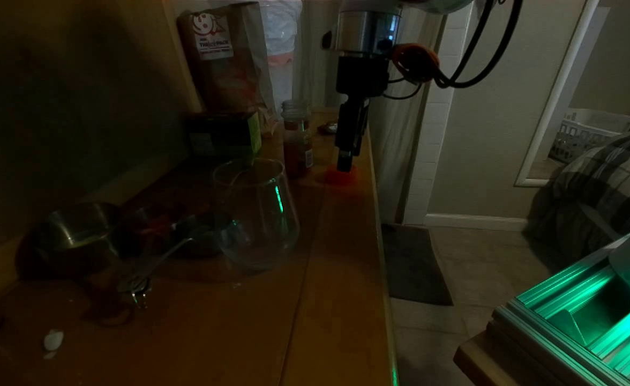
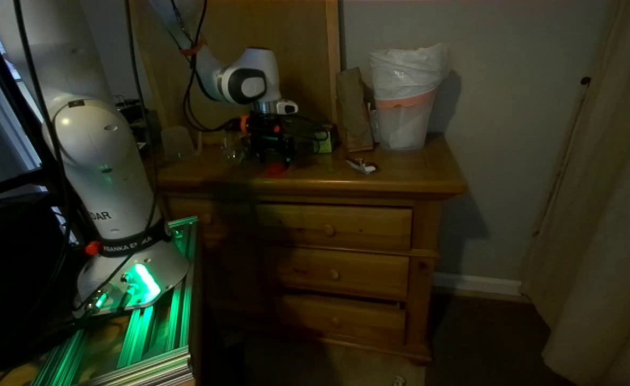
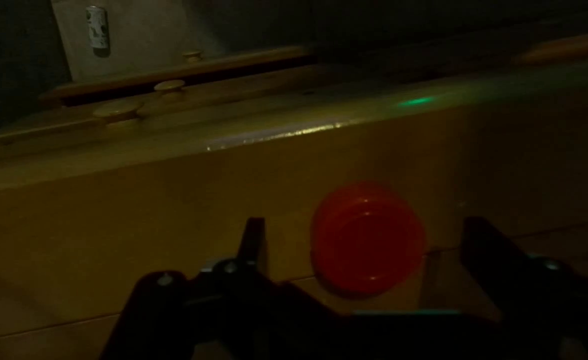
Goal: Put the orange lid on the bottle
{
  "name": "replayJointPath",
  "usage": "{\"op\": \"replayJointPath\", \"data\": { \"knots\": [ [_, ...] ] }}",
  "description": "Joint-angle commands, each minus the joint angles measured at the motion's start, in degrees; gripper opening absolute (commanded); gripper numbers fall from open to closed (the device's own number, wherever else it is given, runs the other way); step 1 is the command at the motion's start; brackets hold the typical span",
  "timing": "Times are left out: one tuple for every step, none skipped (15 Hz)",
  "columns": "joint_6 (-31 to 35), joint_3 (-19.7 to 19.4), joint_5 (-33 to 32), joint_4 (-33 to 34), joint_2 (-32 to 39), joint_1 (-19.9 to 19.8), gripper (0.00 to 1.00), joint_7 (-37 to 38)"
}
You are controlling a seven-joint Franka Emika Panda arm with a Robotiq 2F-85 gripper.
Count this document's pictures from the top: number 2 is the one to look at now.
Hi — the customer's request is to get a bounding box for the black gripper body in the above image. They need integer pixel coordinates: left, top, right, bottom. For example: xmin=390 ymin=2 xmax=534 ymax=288
xmin=246 ymin=112 xmax=311 ymax=151

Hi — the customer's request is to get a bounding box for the clear glass cup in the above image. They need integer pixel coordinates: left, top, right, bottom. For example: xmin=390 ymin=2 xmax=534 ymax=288
xmin=217 ymin=126 xmax=250 ymax=166

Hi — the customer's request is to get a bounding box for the small green box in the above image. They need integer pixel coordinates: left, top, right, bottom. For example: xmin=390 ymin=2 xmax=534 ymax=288
xmin=313 ymin=126 xmax=336 ymax=157

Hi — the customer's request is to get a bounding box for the brown paper bag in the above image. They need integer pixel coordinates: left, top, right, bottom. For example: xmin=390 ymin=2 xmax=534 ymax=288
xmin=334 ymin=66 xmax=377 ymax=154

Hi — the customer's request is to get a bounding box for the small shiny wrapper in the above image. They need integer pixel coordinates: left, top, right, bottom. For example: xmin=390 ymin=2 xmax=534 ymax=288
xmin=344 ymin=154 xmax=378 ymax=177

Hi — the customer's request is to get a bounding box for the metal measuring cup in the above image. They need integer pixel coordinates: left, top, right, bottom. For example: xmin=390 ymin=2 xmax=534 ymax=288
xmin=159 ymin=124 xmax=198 ymax=163

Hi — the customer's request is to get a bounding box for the wooden back board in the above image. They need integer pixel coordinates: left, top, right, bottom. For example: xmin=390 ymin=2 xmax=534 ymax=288
xmin=123 ymin=0 xmax=346 ymax=149

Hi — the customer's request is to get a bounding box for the wooden drawer with knob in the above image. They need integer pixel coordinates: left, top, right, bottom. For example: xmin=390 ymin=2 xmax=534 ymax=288
xmin=277 ymin=292 xmax=409 ymax=350
xmin=277 ymin=244 xmax=411 ymax=303
xmin=252 ymin=202 xmax=416 ymax=253

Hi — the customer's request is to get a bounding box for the wooden dresser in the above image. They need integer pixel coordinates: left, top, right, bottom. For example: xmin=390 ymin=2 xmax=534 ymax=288
xmin=146 ymin=135 xmax=468 ymax=386

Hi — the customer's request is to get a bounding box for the white plastic bag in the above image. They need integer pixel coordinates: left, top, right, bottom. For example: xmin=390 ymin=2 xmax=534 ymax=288
xmin=363 ymin=44 xmax=452 ymax=154

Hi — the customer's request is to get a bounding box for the black equipment box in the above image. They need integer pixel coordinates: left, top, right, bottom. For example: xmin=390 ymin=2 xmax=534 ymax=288
xmin=0 ymin=180 xmax=85 ymax=377

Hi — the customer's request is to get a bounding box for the beige curtain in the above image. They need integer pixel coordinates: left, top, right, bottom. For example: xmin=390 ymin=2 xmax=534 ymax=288
xmin=521 ymin=0 xmax=630 ymax=386

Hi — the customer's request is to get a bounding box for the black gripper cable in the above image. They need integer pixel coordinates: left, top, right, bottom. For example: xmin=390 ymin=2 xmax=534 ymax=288
xmin=165 ymin=0 xmax=246 ymax=138

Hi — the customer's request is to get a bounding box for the black device with cables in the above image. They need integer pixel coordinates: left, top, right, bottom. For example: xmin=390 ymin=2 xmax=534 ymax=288
xmin=118 ymin=97 xmax=165 ymax=166

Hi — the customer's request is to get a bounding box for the aluminium frame with green light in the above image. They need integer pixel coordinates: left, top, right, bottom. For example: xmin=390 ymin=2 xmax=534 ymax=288
xmin=0 ymin=215 xmax=202 ymax=386

